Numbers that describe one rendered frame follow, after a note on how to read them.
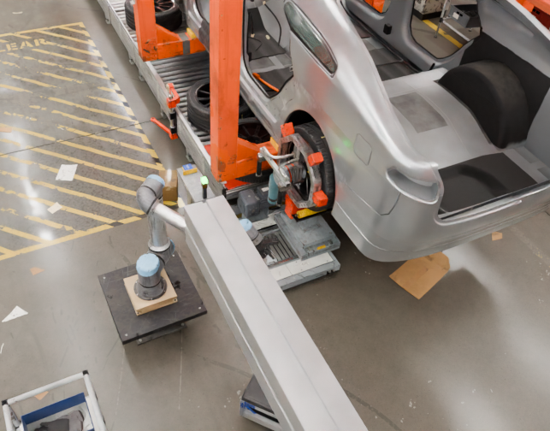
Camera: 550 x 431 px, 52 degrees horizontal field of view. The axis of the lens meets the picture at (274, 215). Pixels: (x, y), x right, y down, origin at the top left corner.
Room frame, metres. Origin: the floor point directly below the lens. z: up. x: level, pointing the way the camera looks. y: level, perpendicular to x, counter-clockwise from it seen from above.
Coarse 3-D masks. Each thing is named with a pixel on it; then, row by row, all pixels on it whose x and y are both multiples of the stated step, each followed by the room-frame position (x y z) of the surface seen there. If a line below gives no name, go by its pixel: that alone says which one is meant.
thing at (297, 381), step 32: (192, 224) 0.70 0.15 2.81; (224, 224) 0.70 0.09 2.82; (224, 256) 0.62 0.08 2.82; (256, 256) 0.63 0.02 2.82; (224, 288) 0.57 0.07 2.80; (256, 288) 0.57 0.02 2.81; (256, 320) 0.50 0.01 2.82; (288, 320) 0.51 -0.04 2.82; (256, 352) 0.46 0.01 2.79; (288, 352) 0.45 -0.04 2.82; (288, 384) 0.40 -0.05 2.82; (320, 384) 0.40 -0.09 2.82; (288, 416) 0.37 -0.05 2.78; (320, 416) 0.35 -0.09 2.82; (352, 416) 0.36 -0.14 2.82
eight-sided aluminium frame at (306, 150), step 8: (288, 136) 3.25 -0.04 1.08; (296, 136) 3.21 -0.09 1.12; (280, 144) 3.33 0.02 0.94; (296, 144) 3.16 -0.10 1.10; (304, 144) 3.14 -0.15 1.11; (280, 152) 3.33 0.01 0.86; (304, 152) 3.05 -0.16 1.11; (312, 152) 3.06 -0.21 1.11; (280, 160) 3.33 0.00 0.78; (312, 176) 2.94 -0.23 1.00; (312, 184) 2.91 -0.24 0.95; (320, 184) 2.93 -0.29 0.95; (288, 192) 3.17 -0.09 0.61; (296, 192) 3.16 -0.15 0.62; (312, 192) 2.90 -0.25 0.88; (296, 200) 3.08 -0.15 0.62; (312, 200) 2.90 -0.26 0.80
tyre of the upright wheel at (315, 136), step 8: (296, 128) 3.33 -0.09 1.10; (304, 128) 3.25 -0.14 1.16; (312, 128) 3.26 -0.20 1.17; (320, 128) 3.25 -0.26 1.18; (304, 136) 3.23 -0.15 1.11; (312, 136) 3.16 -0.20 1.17; (320, 136) 3.17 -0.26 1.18; (288, 144) 3.39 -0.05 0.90; (312, 144) 3.13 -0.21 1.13; (320, 144) 3.10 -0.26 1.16; (328, 152) 3.06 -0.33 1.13; (328, 160) 3.01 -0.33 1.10; (328, 168) 2.97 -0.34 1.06; (328, 176) 2.94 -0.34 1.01; (328, 184) 2.92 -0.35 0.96; (328, 192) 2.90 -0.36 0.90; (304, 200) 3.12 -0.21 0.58; (328, 200) 2.91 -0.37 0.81; (312, 208) 3.01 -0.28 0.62; (320, 208) 2.94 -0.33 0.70; (328, 208) 2.98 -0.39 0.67
